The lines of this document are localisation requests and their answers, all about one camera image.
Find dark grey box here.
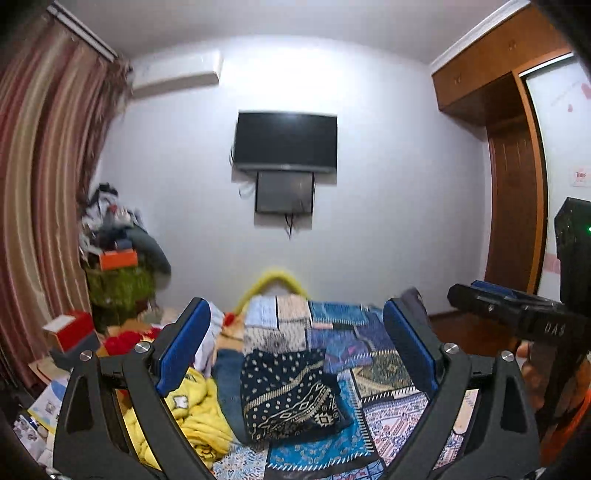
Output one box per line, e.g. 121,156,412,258
49,337,101,371

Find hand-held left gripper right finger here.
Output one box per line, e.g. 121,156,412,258
383,298,542,480

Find yellow fuzzy arc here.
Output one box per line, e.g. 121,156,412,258
233,270,311,317

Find striped brown curtain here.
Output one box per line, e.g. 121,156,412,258
0,9,136,395

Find yellow fleece blanket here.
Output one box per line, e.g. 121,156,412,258
117,364,242,472

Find white cloth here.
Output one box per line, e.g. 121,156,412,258
193,302,227,372

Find person's right hand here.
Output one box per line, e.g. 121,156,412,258
516,342,548,412

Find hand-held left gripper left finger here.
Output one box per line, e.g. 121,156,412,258
52,298,215,480

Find small black monitor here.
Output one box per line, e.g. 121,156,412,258
255,171,317,216

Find wooden overhead cabinet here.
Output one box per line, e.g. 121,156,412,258
431,4,580,126

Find red box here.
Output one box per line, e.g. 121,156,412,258
42,311,100,352

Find orange box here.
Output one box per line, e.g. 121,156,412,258
98,249,139,272

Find pile of mixed clothes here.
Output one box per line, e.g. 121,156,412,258
78,182,172,278

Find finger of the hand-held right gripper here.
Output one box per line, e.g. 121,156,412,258
447,283,570,343
471,280,556,305

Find red plush toy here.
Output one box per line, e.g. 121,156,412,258
104,325,163,357

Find blue denim jeans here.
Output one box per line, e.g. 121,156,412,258
211,348,252,446

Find white air conditioner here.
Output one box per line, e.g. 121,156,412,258
130,51,223,99

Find patchwork bedspread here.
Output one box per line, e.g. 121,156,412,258
210,294,481,480

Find black wall television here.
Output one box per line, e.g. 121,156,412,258
232,111,339,175

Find green patterned cloth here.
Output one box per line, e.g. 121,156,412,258
85,265,158,330

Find navy patterned hooded jacket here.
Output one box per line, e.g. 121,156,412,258
240,348,354,448

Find peach cloth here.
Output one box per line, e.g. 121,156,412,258
216,314,247,352

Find pile of paper boxes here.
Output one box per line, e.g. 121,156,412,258
13,376,70,467

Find white curtain rail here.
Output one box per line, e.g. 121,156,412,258
50,0,120,60

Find dark grey bag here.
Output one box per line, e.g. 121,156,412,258
399,287,434,326

